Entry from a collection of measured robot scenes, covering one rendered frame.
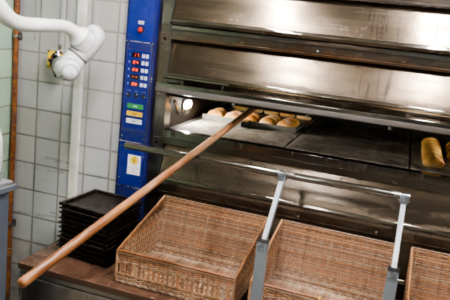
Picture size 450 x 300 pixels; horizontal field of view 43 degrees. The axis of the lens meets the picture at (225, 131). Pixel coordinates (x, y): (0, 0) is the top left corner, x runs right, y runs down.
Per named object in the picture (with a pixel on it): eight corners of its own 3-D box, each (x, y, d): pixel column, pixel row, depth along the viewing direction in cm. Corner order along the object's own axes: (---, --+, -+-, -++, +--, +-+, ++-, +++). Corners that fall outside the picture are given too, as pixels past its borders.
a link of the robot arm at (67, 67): (64, 83, 267) (83, 61, 268) (72, 88, 253) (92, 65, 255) (46, 68, 261) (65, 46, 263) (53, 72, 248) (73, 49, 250)
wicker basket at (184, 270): (159, 244, 297) (163, 193, 291) (264, 270, 280) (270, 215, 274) (111, 281, 251) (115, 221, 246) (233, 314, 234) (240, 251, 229)
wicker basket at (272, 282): (272, 270, 280) (280, 217, 274) (392, 300, 262) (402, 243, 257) (242, 315, 234) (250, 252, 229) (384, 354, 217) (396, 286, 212)
